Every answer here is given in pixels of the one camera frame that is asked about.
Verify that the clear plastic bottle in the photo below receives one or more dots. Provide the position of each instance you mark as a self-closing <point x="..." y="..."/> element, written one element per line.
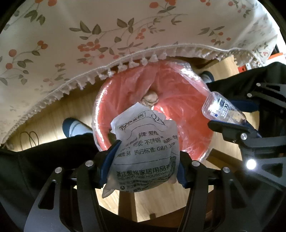
<point x="220" y="106"/>

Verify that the person's foot blue shoe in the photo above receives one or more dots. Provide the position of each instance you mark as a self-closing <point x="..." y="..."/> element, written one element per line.
<point x="73" y="128"/>
<point x="206" y="77"/>

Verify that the white printed plastic packet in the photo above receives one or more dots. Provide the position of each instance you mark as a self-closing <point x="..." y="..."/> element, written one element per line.
<point x="145" y="151"/>

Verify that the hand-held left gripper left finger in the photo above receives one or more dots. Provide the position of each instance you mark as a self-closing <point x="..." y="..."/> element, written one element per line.
<point x="111" y="154"/>

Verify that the crumpled beige tissue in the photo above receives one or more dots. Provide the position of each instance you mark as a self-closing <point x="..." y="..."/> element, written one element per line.
<point x="150" y="99"/>

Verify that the floral tablecloth with tassels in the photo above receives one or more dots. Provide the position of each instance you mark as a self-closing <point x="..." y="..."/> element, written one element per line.
<point x="111" y="44"/>

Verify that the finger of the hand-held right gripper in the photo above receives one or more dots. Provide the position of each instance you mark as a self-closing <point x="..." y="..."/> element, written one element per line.
<point x="250" y="106"/>
<point x="232" y="127"/>

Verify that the person's left leg black trousers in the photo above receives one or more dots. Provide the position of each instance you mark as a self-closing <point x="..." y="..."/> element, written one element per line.
<point x="22" y="178"/>

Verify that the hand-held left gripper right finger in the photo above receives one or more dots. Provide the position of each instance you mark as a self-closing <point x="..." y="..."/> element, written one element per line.
<point x="182" y="176"/>

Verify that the person's left foot blue shoe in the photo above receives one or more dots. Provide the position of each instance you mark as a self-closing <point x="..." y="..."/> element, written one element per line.
<point x="73" y="128"/>

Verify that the red trash bin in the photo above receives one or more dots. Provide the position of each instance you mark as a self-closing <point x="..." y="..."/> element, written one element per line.
<point x="178" y="107"/>

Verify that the orange box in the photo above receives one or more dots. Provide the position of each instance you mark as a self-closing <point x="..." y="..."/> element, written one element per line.
<point x="277" y="57"/>

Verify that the person's right foot blue shoe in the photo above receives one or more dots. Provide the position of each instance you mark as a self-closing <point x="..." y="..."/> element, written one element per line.
<point x="206" y="77"/>

